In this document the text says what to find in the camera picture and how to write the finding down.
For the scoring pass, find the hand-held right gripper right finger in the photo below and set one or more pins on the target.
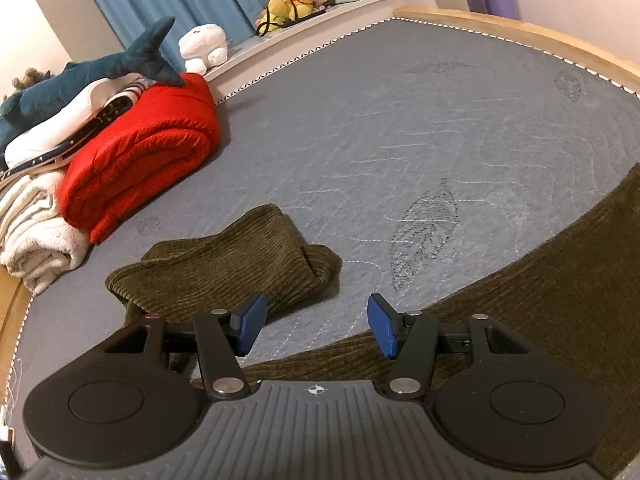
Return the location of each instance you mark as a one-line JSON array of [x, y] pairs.
[[382, 325]]

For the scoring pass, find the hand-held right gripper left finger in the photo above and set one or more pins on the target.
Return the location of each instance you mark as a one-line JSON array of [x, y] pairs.
[[250, 324]]

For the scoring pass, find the grey quilted mattress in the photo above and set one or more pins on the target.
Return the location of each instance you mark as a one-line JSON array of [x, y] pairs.
[[375, 135]]

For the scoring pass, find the red folded quilt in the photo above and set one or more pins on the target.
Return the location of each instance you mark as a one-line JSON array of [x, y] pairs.
[[145, 150]]

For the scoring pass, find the white folded blanket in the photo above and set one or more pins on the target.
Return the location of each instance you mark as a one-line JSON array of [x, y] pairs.
[[35, 230]]

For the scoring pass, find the navy patterned cloth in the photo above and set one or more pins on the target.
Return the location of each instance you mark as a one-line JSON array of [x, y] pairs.
[[100, 120]]

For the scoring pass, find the white pillow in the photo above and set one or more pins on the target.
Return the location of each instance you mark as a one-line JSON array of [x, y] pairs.
[[60, 120]]

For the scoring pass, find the white seal plush toy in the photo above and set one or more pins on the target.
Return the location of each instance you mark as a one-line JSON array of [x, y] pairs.
[[202, 45]]

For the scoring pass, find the pile of plush toys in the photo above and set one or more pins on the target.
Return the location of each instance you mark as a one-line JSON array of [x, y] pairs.
[[300, 35]]

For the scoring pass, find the blue shark plush toy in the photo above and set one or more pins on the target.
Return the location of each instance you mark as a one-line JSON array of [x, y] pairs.
[[50, 92]]

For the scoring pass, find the brown curly plush toy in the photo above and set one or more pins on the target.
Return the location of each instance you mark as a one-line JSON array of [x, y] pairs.
[[30, 79]]

